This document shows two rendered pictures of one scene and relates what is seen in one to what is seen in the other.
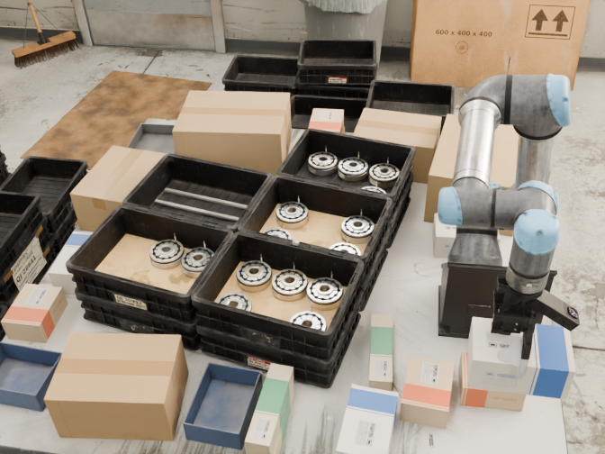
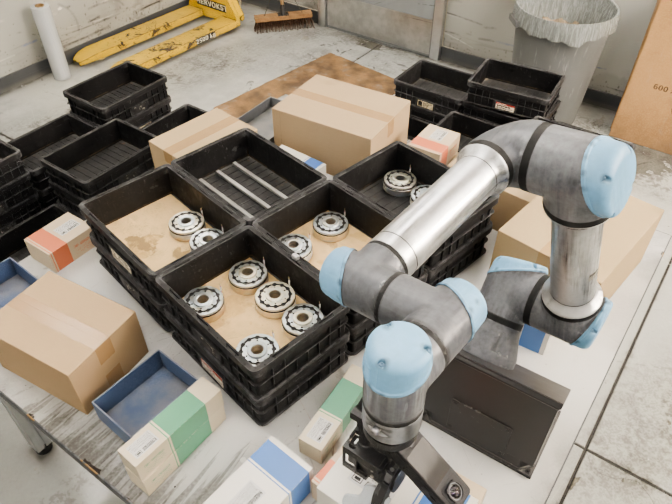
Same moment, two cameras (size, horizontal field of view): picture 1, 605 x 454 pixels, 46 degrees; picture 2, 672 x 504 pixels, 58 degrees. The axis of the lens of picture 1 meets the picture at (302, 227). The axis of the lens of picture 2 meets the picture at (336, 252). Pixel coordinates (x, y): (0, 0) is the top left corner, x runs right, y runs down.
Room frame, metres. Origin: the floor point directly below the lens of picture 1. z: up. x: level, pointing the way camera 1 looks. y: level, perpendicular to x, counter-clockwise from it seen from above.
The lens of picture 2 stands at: (0.55, -0.53, 2.00)
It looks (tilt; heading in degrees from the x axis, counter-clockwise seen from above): 43 degrees down; 24
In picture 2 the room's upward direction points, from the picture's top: straight up
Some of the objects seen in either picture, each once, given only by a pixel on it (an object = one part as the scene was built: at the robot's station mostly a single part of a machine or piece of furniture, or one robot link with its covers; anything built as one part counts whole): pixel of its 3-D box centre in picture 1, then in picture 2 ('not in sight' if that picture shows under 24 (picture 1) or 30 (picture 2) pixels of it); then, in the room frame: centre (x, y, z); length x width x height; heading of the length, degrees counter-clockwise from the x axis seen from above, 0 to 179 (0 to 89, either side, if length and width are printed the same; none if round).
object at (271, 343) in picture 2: (307, 325); (257, 351); (1.29, 0.00, 0.86); 0.10 x 0.10 x 0.01
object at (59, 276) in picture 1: (82, 263); not in sight; (1.70, 0.71, 0.75); 0.20 x 0.12 x 0.09; 170
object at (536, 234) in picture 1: (534, 242); (397, 371); (0.97, -0.42, 1.41); 0.09 x 0.08 x 0.11; 164
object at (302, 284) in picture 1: (289, 281); (275, 296); (1.46, 0.04, 0.86); 0.10 x 0.10 x 0.01
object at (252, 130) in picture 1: (235, 133); (341, 128); (2.35, 0.25, 0.80); 0.40 x 0.30 x 0.20; 83
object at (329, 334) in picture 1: (279, 282); (251, 293); (1.40, 0.07, 0.92); 0.40 x 0.30 x 0.02; 68
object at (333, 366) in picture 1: (282, 322); (257, 335); (1.40, 0.07, 0.76); 0.40 x 0.30 x 0.12; 68
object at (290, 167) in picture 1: (347, 175); (412, 203); (1.95, -0.16, 0.87); 0.40 x 0.30 x 0.11; 68
